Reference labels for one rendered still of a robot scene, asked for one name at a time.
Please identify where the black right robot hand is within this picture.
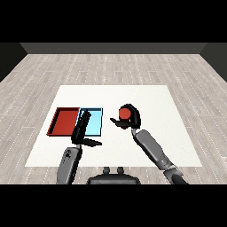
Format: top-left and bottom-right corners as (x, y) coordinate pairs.
(109, 103), (142, 130)

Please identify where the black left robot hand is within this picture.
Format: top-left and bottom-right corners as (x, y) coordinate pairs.
(70, 109), (103, 148)

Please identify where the red can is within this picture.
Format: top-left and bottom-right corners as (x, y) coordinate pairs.
(118, 107), (132, 130)

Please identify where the light blue shallow open box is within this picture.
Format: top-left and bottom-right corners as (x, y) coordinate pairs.
(76, 107), (104, 137)

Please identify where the red shallow open box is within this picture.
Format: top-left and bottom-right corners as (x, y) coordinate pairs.
(46, 106), (81, 137)

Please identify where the dark grey robot body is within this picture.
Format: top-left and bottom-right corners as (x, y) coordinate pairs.
(86, 167), (142, 185)

